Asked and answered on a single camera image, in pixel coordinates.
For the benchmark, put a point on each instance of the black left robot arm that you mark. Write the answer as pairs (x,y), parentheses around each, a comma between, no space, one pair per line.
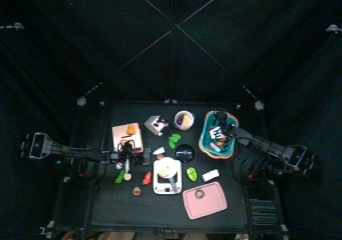
(74,151)

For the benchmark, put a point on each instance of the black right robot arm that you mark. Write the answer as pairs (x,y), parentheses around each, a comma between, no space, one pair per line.
(267,145)

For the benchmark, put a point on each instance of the wooden egg cup half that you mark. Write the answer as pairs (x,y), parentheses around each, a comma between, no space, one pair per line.
(136,191)

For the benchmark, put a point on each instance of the white toy mushroom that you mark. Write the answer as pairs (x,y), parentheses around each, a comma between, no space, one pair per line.
(159,150)

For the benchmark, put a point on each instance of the beige toy egg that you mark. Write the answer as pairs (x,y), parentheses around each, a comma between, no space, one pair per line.
(118,165)

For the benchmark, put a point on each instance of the orange round toy slice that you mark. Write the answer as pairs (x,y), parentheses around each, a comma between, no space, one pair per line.
(124,139)

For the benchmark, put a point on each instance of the white plate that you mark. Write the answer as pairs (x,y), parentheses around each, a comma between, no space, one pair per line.
(168,164)

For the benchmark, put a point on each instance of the orange toy carrot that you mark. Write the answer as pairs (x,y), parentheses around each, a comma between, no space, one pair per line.
(146,178)

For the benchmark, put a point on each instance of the teal basket with orange rim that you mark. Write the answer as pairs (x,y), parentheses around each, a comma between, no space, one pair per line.
(205,144)

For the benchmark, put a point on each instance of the tan round toy piece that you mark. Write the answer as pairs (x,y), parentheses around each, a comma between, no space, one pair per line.
(164,172)

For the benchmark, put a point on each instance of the cream round toy slice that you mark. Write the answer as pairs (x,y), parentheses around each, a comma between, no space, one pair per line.
(126,176)

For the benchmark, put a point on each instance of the green toy pea pod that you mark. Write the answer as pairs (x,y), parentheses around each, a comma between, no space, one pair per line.
(120,176)

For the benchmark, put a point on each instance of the yellow toy food piece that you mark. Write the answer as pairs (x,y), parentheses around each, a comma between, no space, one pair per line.
(187,120)

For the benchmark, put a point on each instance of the green toy lettuce leaf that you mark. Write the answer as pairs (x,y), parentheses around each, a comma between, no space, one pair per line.
(173,139)

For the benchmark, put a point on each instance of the yellow orange toy pepper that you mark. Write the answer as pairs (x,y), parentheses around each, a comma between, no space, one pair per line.
(130,129)

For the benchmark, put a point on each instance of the small white bowl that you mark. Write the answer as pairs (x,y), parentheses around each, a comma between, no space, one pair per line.
(183,125)

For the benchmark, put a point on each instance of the white grey toy toaster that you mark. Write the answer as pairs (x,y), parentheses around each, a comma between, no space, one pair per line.
(154,124)

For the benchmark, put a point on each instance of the black round lid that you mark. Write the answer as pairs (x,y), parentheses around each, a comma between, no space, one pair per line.
(184,153)

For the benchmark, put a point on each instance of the purple toy food piece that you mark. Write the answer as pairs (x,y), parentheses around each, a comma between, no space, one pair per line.
(179,119)

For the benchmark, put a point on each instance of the green toy lime slice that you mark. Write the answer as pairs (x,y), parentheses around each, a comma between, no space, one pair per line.
(191,174)

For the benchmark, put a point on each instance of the small white block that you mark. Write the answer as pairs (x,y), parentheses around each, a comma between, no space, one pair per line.
(209,175)

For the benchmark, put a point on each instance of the pink cutting board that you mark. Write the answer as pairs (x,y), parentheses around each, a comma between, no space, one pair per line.
(208,205)

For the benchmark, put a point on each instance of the black panel with white text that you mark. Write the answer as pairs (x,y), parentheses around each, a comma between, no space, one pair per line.
(261,212)

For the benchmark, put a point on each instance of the silver frame bracket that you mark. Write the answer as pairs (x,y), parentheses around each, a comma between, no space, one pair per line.
(169,101)
(332,28)
(16,26)
(81,100)
(259,104)

